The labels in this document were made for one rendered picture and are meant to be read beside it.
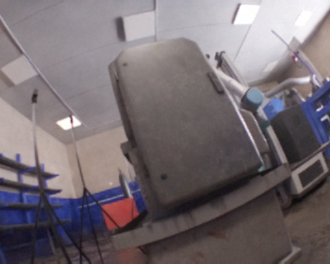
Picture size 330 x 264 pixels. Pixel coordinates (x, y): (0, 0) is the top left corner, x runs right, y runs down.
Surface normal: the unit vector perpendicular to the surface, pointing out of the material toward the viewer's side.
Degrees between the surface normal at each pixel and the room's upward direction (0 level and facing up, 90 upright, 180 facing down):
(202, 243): 90
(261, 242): 90
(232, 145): 90
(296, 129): 90
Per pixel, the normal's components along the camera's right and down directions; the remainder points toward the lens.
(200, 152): 0.03, -0.36
